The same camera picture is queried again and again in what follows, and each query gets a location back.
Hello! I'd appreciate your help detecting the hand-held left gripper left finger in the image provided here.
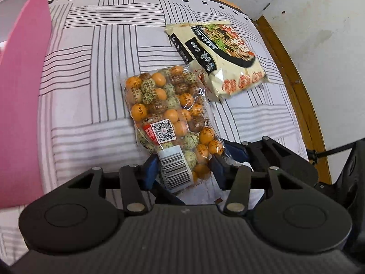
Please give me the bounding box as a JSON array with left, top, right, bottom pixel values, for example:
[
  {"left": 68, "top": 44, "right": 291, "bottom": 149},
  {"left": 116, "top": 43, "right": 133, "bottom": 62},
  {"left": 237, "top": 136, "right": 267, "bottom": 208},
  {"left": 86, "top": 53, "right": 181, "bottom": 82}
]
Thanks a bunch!
[{"left": 67, "top": 154, "right": 159, "bottom": 215}]

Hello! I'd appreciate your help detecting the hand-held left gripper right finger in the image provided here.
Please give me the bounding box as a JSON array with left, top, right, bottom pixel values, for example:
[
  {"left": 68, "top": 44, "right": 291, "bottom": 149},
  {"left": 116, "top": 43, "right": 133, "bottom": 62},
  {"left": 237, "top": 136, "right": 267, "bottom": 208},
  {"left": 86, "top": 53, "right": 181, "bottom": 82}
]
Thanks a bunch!
[{"left": 209, "top": 155, "right": 304, "bottom": 216}]

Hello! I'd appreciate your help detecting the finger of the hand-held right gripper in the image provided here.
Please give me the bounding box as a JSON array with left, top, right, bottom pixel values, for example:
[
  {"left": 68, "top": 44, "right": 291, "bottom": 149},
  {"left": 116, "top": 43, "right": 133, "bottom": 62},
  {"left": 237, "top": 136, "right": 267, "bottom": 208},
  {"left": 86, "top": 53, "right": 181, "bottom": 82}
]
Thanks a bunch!
[{"left": 224, "top": 136, "right": 318, "bottom": 189}]

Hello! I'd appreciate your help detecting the clear bag of coloured balls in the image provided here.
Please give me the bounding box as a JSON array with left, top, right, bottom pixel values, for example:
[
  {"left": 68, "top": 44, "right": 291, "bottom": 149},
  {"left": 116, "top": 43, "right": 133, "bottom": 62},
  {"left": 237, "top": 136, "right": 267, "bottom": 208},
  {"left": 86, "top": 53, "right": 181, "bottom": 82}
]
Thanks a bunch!
[{"left": 118, "top": 65, "right": 226, "bottom": 194}]

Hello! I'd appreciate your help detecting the pink rectangular box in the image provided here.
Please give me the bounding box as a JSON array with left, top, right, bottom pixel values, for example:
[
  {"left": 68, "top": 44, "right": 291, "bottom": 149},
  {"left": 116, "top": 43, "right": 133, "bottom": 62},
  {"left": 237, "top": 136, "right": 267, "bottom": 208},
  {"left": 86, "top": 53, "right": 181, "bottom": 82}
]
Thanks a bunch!
[{"left": 0, "top": 0, "right": 53, "bottom": 209}]

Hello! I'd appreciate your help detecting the cream noodle packet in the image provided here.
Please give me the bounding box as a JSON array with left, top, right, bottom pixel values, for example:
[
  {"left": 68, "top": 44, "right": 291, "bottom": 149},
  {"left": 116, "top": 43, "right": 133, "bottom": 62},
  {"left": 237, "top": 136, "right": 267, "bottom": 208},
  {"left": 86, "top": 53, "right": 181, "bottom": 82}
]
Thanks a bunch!
[{"left": 164, "top": 20, "right": 271, "bottom": 102}]

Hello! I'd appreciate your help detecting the striped white cloth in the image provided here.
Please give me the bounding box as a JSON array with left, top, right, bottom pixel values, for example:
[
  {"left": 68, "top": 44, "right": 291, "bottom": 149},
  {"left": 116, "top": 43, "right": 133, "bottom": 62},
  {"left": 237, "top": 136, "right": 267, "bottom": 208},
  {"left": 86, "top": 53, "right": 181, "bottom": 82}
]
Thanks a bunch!
[{"left": 0, "top": 0, "right": 310, "bottom": 263}]

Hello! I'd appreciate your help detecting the black cable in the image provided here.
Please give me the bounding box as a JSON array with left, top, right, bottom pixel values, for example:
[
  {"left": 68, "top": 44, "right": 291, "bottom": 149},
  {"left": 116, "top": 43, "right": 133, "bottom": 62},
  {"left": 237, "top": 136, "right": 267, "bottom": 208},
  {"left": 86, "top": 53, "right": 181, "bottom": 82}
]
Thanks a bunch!
[{"left": 307, "top": 144, "right": 353, "bottom": 160}]

